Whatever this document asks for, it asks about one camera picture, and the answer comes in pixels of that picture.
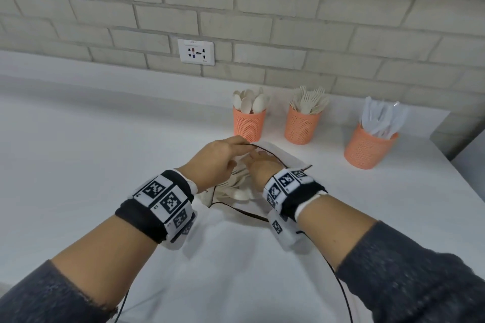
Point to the black wristband with markers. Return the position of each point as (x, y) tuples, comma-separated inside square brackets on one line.
[(159, 201), (295, 194)]

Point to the black left wristband with markers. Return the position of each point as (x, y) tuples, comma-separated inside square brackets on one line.
[(159, 201)]

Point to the orange mesh knife cup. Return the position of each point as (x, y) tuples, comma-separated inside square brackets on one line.
[(365, 152)]

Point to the person's right hand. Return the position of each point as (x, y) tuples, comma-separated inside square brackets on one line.
[(265, 167)]

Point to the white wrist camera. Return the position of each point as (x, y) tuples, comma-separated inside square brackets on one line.
[(182, 232), (282, 233)]

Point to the grey cabinet panel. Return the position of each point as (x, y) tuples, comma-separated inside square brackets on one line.
[(471, 171)]

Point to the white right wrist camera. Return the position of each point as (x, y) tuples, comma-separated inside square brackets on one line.
[(282, 233)]

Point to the person's left forearm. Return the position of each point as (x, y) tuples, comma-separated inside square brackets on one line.
[(94, 258)]

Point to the white wall socket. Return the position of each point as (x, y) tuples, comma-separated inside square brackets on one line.
[(196, 52)]

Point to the person's right forearm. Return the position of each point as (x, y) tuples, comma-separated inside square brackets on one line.
[(360, 251)]

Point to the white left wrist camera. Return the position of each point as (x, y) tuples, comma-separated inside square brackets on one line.
[(182, 232)]

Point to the grey zip pouch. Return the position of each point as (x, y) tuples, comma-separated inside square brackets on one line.
[(291, 162)]

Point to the black right wristband with markers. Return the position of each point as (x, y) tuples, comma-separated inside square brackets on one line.
[(295, 194)]

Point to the heap of white plastic cutlery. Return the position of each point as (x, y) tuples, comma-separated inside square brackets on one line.
[(236, 190)]

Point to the orange mesh spoon cup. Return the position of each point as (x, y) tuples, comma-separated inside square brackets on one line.
[(249, 127)]

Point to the orange mesh fork cup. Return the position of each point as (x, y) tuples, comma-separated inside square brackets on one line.
[(301, 127)]

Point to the person's left hand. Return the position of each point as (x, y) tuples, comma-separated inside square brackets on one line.
[(216, 162)]

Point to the bunch of white plastic spoons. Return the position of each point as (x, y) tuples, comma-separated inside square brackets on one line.
[(248, 103)]

